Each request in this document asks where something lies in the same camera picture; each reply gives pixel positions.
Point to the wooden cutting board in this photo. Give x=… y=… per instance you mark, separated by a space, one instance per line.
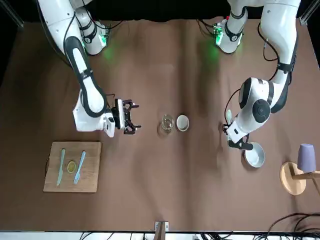
x=87 y=180

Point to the transparent glass spice bottle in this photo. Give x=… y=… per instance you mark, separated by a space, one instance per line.
x=167 y=123

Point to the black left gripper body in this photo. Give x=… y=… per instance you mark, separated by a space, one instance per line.
x=238 y=147

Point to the yellow lemon slice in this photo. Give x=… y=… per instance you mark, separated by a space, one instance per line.
x=71 y=167

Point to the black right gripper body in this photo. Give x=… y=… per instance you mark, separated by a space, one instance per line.
x=126 y=115

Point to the purple plastic cup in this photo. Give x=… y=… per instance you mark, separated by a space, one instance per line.
x=306 y=158

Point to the light green plastic spoon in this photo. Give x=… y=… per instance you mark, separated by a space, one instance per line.
x=228 y=114

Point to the aluminium frame profile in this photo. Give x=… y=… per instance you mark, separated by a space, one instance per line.
x=308 y=15

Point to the round bottle lid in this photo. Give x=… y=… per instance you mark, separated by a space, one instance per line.
x=182 y=122

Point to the wooden cup stand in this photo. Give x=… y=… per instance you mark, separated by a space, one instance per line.
x=290 y=180

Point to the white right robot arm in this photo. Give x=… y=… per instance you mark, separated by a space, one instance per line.
x=87 y=82

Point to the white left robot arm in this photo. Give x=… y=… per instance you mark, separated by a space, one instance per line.
x=280 y=37

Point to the grey round bowl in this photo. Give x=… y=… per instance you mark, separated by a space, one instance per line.
x=254 y=156

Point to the light blue plastic fork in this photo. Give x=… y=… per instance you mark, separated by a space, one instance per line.
x=80 y=165

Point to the aluminium profile post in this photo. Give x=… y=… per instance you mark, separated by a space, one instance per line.
x=161 y=230

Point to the light green plastic knife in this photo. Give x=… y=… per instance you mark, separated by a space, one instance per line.
x=60 y=166

